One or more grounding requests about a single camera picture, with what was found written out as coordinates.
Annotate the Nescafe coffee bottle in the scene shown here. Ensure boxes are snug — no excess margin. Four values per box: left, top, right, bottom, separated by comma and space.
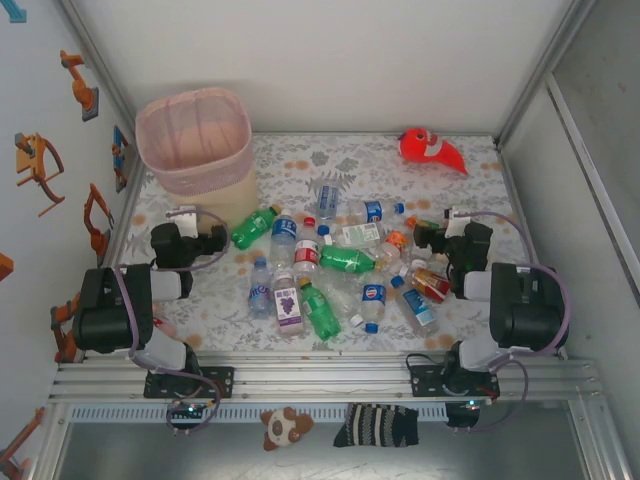
399, 259, 453, 304

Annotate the teal wall sticker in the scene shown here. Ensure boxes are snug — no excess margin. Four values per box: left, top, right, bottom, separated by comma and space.
0, 0, 29, 25

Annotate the green bottle yellow cap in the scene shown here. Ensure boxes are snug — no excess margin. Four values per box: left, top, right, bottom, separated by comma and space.
298, 277, 343, 343

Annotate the clear bottle red label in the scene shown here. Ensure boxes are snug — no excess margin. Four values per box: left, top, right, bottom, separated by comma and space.
292, 215, 321, 279

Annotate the orange fish plush toy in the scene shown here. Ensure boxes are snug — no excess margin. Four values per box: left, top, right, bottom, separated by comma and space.
397, 127, 470, 176

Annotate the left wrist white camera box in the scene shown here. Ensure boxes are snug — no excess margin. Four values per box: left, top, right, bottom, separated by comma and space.
164, 204, 200, 236

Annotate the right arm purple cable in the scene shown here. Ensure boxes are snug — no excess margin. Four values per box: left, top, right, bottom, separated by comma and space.
446, 209, 572, 435

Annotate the water bottle purple-blue label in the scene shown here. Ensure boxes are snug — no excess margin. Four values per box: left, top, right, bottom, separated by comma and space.
248, 256, 274, 320

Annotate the beige ribbed plastic bin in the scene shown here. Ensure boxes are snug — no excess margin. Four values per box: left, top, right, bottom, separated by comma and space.
135, 87, 260, 236

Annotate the aluminium extrusion rail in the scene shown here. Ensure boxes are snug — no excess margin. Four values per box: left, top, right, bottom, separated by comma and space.
47, 349, 601, 404

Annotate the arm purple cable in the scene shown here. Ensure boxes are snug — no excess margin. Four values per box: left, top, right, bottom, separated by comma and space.
113, 208, 232, 437
446, 209, 572, 435

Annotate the black white striped sock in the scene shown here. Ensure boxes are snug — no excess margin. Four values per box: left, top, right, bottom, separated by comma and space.
333, 402, 420, 449

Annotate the crushed clear bottle white cap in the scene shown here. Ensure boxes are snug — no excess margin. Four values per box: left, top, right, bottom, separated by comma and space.
312, 267, 366, 329

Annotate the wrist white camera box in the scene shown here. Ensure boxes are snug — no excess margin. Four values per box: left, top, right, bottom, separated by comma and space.
443, 205, 474, 239
164, 204, 200, 236

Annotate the clear water bottle blue label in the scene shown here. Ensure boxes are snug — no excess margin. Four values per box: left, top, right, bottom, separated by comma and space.
314, 172, 342, 236

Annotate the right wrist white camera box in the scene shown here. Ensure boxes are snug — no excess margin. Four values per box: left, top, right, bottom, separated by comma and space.
443, 205, 474, 239

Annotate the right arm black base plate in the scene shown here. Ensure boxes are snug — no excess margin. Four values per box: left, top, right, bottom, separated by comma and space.
409, 364, 501, 399

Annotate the grape juice bottle purple label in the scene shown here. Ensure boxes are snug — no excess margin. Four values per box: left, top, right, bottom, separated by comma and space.
271, 267, 306, 336

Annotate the crushed green bottle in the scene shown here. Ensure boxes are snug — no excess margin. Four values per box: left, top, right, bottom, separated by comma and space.
318, 243, 396, 275

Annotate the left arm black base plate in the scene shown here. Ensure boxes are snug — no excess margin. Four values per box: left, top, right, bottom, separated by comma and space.
143, 366, 236, 400

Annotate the white slotted cable duct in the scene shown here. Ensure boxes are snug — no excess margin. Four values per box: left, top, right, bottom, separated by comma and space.
67, 403, 449, 422

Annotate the water bottle light blue label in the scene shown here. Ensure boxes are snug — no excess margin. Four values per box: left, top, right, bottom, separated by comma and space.
390, 274, 441, 337

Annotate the aluminium corner post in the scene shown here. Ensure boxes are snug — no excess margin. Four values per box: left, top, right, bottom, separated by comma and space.
494, 0, 599, 151
57, 0, 146, 156

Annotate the water bottle dark blue label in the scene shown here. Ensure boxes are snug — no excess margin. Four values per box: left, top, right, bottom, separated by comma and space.
269, 212, 300, 269

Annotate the orange claw frame wall sticker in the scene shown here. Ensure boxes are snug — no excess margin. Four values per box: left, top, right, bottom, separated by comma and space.
13, 132, 67, 217

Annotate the orange drink bottle orange cap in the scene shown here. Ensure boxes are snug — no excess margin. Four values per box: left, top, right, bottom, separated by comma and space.
382, 214, 419, 264

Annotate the blue orange robot wall sticker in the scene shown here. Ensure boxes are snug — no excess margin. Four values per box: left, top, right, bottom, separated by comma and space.
110, 124, 132, 195

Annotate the lime juice bottle green label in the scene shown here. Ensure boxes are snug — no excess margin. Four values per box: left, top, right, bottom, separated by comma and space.
322, 222, 389, 250

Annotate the green Sprite bottle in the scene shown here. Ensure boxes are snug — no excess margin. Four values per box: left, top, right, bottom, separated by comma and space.
229, 203, 282, 250

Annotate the Pepsi bottle blue cap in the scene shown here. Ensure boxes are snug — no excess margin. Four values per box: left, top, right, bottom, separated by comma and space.
344, 198, 406, 227
358, 282, 389, 335

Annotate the brown white panda plush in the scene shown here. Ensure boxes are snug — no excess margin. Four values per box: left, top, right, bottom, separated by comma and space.
259, 405, 315, 453

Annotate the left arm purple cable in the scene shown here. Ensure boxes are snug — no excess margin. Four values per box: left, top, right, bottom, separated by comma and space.
113, 208, 232, 437

